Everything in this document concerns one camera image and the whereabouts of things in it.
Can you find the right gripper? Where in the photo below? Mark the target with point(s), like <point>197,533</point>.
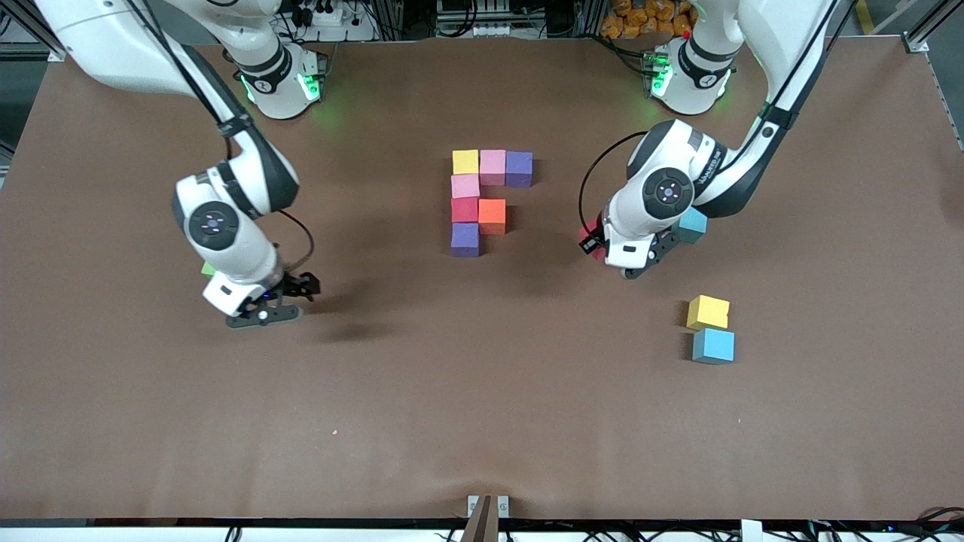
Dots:
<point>295,287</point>

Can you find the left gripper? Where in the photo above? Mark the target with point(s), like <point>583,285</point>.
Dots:
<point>593,242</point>

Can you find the red foam block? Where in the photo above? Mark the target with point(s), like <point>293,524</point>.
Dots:
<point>465,210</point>
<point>596,254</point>

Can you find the yellow foam block chipped corner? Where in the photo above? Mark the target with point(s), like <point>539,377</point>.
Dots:
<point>708,313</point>

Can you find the blue foam block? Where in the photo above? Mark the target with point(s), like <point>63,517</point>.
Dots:
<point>694,226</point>
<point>713,346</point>

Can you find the purple foam block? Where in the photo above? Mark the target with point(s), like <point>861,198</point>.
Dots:
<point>465,239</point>
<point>520,169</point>

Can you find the orange foam block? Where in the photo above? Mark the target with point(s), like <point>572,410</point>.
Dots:
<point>492,217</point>

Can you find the light pink foam block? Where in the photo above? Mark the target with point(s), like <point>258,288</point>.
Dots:
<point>465,186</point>

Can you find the yellow foam block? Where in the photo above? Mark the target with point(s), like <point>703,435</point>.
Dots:
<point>466,162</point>

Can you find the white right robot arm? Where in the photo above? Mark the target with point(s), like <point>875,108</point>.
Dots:
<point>226,218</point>

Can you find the green foam block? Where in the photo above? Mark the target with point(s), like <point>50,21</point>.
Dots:
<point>206,268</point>

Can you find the table cover sheet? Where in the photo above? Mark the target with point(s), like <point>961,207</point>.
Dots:
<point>482,421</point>

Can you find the pile of orange objects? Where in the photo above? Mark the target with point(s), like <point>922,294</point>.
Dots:
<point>633,19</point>

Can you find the grey metal rack device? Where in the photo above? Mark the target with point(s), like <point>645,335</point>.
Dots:
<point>474,19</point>

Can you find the white table edge strip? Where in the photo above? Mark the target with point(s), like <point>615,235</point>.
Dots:
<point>151,535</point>

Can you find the small metal bracket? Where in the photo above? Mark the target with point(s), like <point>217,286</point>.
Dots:
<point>503,506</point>

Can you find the aluminium table edge rail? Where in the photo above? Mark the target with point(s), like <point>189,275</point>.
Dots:
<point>953,105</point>

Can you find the aluminium frame profile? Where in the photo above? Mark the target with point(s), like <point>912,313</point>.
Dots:
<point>928,19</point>
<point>22,38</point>

